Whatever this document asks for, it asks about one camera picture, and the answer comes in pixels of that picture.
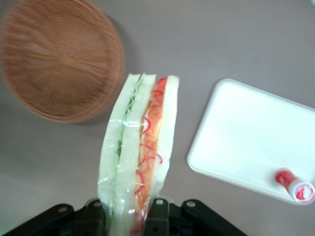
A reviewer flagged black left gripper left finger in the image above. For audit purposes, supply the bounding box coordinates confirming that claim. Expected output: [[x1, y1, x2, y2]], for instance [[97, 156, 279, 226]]
[[82, 196, 110, 236]]

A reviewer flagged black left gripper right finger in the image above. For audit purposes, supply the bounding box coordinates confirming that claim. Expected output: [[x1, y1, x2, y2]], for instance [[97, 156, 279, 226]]
[[144, 195, 176, 236]]

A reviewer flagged triangle sandwich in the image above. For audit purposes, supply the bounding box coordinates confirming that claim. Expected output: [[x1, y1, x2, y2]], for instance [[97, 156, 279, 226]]
[[97, 73, 180, 236]]

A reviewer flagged beige plastic tray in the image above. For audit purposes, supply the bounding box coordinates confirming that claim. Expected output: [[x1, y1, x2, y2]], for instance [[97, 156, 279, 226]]
[[186, 78, 315, 206]]

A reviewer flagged round brown wicker basket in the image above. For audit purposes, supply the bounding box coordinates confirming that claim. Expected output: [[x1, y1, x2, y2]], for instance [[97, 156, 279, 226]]
[[0, 0, 126, 124]]

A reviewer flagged small red yogurt drink bottle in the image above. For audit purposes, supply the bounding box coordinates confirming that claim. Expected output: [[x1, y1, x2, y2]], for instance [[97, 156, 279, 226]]
[[273, 167, 315, 206]]

